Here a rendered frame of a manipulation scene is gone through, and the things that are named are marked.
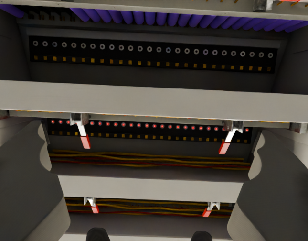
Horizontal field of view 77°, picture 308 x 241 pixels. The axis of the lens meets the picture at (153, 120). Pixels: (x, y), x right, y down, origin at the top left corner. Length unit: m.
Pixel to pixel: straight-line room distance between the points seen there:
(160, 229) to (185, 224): 0.08
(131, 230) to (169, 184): 0.25
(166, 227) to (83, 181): 0.31
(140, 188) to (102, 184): 0.08
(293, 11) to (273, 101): 0.13
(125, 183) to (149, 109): 0.17
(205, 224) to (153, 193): 0.29
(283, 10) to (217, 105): 0.16
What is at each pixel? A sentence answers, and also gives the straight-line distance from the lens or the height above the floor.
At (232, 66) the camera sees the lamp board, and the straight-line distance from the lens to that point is 0.48.
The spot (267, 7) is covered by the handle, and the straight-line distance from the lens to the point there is 0.32.
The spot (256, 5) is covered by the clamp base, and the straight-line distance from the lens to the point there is 0.33.
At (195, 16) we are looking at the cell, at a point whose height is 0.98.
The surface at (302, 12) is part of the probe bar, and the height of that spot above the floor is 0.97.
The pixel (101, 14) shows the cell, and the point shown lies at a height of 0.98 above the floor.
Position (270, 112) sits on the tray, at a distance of 0.36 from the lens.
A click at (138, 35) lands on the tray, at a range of 0.45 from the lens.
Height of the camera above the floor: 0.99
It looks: 28 degrees up
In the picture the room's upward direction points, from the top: 177 degrees counter-clockwise
